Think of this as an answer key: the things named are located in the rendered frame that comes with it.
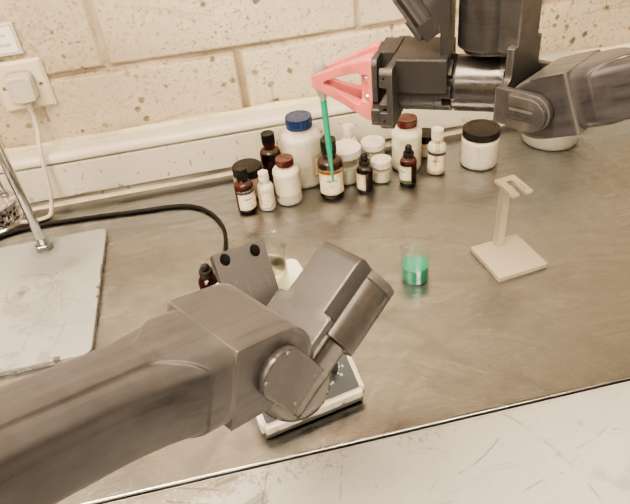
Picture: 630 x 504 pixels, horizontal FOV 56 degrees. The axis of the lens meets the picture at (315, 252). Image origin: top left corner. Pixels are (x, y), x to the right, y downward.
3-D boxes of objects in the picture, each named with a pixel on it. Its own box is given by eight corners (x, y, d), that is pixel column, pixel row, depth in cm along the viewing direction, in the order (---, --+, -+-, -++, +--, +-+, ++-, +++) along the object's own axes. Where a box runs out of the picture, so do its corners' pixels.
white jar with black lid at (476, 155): (479, 175, 108) (483, 140, 104) (452, 161, 113) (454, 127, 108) (505, 162, 111) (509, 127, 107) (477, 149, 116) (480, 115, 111)
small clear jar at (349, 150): (360, 186, 109) (359, 154, 105) (329, 186, 110) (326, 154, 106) (364, 170, 113) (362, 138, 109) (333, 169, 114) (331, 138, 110)
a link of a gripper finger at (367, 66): (302, 58, 62) (390, 60, 59) (322, 35, 68) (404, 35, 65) (309, 119, 66) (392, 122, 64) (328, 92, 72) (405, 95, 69)
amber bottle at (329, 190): (319, 187, 110) (314, 134, 103) (343, 185, 110) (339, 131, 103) (320, 201, 106) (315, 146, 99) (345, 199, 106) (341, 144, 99)
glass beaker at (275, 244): (282, 310, 73) (273, 260, 68) (243, 301, 75) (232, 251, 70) (301, 279, 77) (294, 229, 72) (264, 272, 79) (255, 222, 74)
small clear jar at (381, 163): (396, 178, 110) (395, 157, 107) (382, 187, 108) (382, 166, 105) (379, 171, 112) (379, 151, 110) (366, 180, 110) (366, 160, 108)
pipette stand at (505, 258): (547, 267, 87) (562, 194, 79) (498, 282, 86) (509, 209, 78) (515, 237, 94) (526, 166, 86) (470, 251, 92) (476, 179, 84)
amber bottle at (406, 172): (409, 176, 110) (410, 138, 105) (420, 183, 108) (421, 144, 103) (396, 182, 109) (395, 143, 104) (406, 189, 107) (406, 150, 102)
